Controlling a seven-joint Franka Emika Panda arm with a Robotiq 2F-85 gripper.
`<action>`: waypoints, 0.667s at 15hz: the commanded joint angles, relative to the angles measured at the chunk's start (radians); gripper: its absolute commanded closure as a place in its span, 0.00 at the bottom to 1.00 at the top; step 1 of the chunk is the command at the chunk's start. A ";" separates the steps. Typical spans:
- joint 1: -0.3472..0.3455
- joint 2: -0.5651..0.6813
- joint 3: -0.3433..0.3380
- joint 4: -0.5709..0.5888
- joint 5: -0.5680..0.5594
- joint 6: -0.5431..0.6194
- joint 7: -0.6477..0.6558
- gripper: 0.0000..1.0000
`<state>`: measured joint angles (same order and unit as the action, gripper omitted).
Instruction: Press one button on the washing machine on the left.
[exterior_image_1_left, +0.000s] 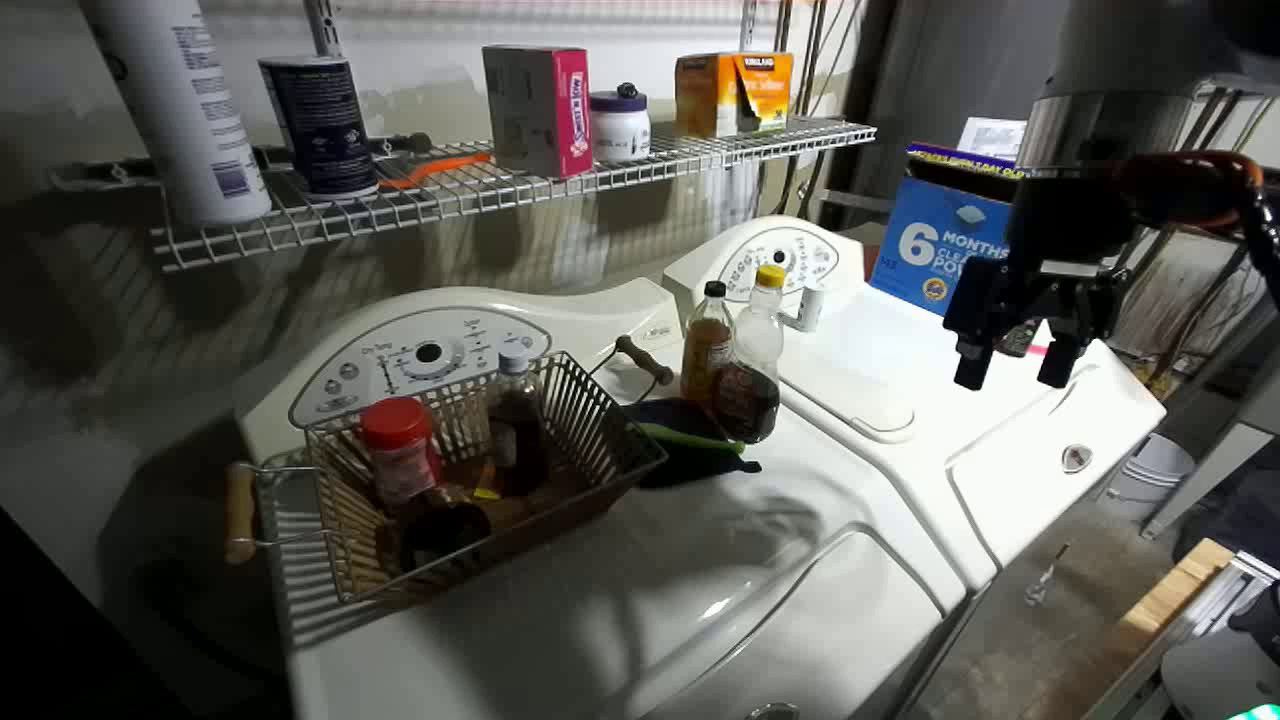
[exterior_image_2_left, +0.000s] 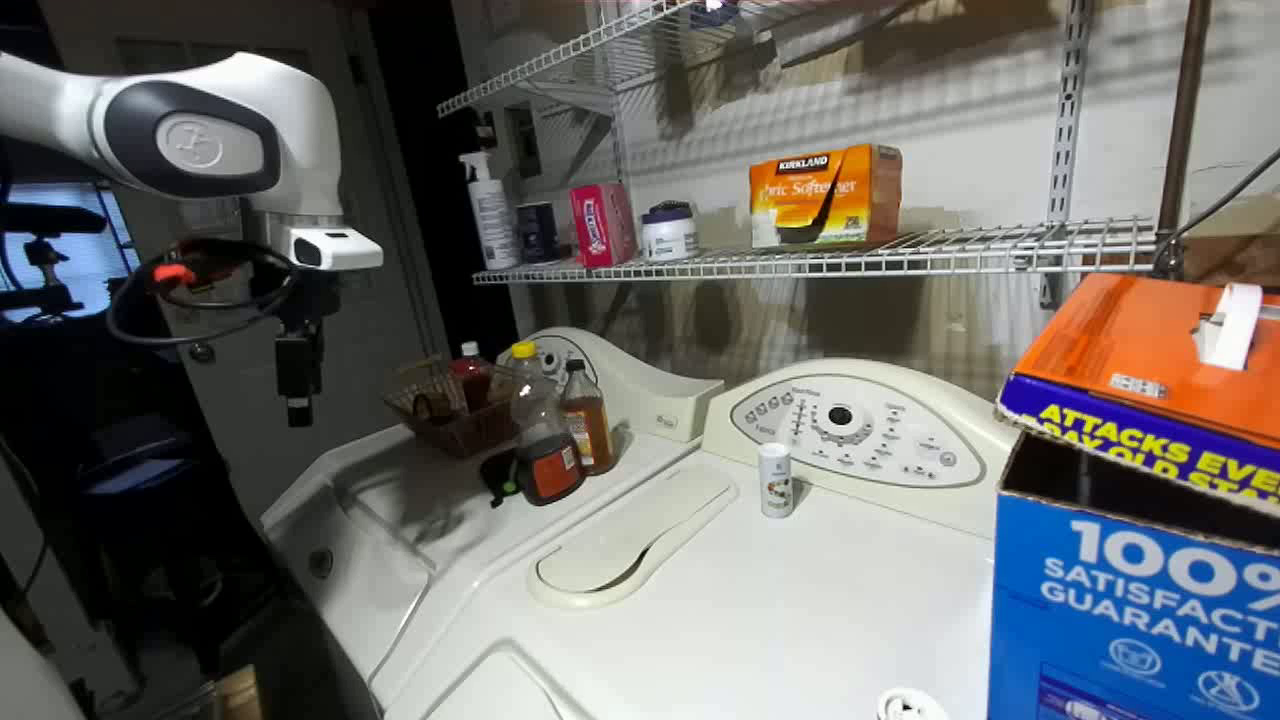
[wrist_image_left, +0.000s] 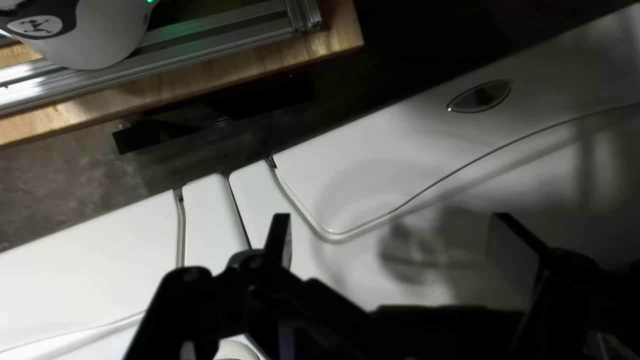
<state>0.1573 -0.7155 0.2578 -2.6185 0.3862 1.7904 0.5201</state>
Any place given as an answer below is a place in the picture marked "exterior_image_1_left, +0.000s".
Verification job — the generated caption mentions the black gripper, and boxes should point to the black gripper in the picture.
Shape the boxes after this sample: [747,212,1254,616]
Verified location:
[941,171,1141,397]

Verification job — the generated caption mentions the white washing machine dark knob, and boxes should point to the white washing machine dark knob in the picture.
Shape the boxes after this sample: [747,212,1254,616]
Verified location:
[238,274,976,720]

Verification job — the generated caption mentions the blue cardboard box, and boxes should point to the blue cardboard box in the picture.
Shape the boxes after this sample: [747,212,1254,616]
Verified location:
[868,138,1027,321]

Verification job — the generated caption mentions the white paper sheet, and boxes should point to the white paper sheet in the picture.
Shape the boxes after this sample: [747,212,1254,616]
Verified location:
[953,113,1034,168]

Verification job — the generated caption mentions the clear bottle yellow cap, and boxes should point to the clear bottle yellow cap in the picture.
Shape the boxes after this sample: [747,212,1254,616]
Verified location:
[730,260,792,384]

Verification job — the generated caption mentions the brown round jar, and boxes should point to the brown round jar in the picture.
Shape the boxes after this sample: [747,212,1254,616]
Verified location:
[710,360,786,447]

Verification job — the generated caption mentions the wooden plank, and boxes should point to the wooden plank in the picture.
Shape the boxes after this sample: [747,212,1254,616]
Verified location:
[1077,536,1242,720]

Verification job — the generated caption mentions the brown bottle black cap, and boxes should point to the brown bottle black cap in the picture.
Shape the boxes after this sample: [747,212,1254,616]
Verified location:
[681,274,740,412]

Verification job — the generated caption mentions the yellow orange carton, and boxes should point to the yellow orange carton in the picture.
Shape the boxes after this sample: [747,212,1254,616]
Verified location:
[674,49,799,143]

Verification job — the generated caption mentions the white jar dark lid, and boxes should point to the white jar dark lid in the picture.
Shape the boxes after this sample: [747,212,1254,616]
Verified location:
[589,80,658,168]

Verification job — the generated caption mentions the dark bottle grey cap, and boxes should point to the dark bottle grey cap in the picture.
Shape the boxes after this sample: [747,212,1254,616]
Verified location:
[490,352,558,499]

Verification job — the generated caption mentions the pink and grey box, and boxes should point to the pink and grey box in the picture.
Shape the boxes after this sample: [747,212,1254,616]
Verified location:
[482,44,600,183]

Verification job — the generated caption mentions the small dark container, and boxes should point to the small dark container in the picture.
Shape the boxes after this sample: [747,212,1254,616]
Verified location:
[397,486,496,567]

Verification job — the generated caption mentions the orange tool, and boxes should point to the orange tool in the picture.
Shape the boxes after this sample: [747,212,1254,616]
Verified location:
[382,148,502,193]

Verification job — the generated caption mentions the jar with red lid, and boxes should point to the jar with red lid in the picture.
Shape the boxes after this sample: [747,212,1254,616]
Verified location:
[358,397,450,512]

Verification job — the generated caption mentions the dark round canister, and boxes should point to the dark round canister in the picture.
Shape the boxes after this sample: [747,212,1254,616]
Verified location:
[258,56,382,201]

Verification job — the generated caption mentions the tall white spray can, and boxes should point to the tall white spray can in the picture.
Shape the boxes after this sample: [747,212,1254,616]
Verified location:
[77,0,276,233]

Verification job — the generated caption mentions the orange cable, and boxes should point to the orange cable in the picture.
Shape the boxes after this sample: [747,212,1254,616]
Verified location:
[1118,148,1267,241]

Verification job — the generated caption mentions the white wire shelf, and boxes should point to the white wire shelf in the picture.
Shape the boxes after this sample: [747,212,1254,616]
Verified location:
[148,116,879,274]

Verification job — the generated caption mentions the wire basket wooden handles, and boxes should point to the wire basket wooden handles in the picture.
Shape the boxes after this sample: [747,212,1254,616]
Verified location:
[222,330,681,653]

